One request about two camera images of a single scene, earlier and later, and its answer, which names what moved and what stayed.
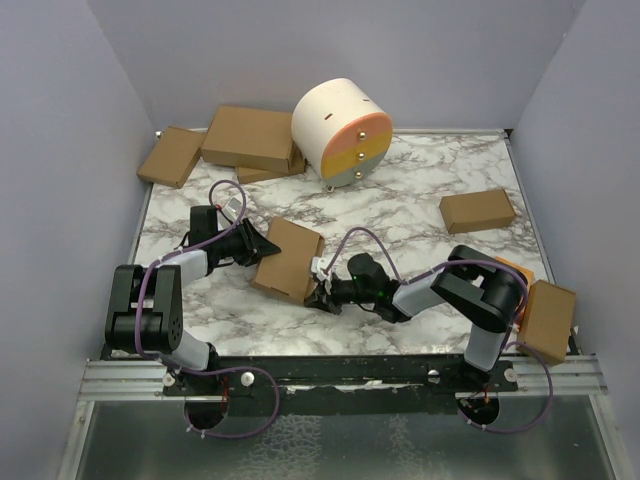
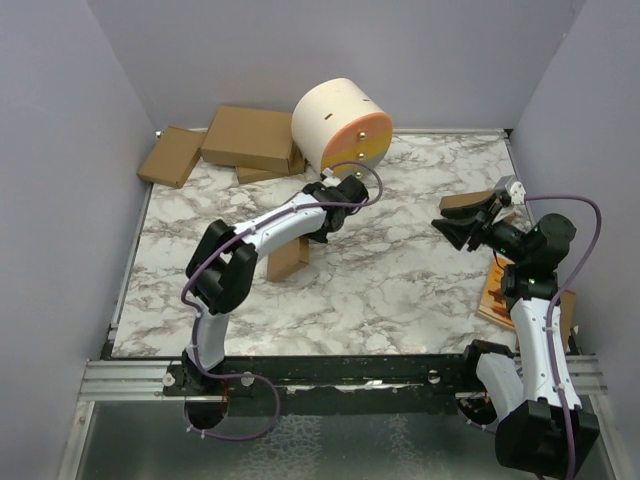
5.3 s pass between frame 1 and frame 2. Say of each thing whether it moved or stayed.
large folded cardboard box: stayed
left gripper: moved
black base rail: stayed
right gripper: moved
